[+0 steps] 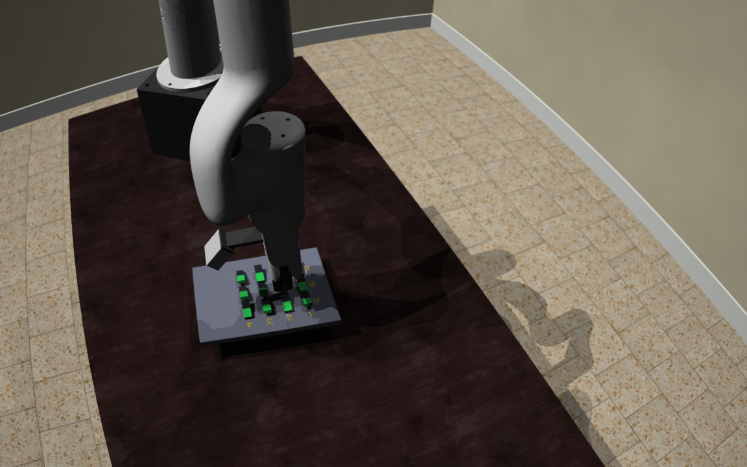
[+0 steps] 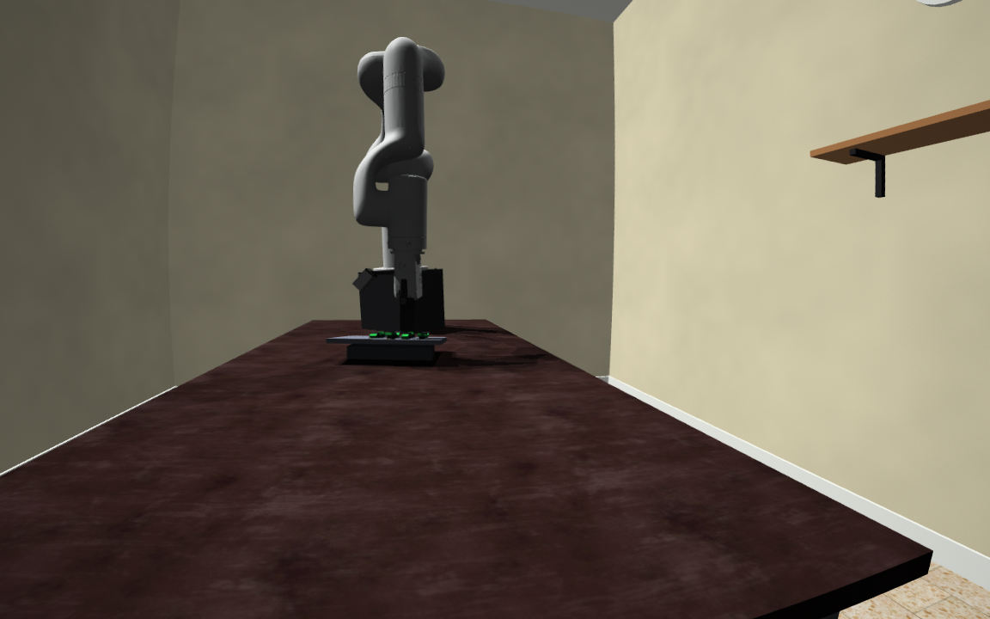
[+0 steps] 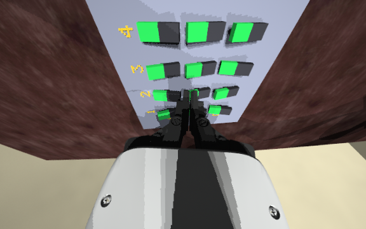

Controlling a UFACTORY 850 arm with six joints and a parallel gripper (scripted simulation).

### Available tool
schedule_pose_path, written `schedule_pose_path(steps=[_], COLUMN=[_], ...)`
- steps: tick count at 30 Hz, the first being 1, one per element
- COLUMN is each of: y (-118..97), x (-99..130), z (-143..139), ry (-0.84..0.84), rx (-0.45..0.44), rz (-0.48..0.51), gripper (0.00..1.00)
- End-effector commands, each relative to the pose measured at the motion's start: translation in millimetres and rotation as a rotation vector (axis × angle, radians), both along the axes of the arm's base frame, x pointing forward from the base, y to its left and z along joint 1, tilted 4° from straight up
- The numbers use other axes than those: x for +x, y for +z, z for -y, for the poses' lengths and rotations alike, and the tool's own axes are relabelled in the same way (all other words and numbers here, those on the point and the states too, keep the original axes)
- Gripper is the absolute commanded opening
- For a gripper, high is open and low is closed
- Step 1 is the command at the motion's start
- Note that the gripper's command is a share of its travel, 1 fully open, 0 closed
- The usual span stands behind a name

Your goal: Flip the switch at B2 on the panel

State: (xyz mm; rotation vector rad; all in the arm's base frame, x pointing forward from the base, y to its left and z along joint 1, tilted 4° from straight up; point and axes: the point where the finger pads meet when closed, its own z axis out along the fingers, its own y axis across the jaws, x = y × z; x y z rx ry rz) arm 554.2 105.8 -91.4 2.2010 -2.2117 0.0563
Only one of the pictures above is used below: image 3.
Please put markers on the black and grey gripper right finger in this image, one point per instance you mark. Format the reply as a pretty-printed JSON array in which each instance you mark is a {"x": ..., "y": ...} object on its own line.
[{"x": 205, "y": 136}]

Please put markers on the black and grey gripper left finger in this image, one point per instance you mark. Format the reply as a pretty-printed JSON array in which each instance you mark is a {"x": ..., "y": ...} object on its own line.
[{"x": 170, "y": 135}]

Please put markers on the grey switch panel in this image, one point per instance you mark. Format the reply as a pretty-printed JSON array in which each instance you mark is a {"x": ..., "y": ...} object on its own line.
[{"x": 221, "y": 48}]

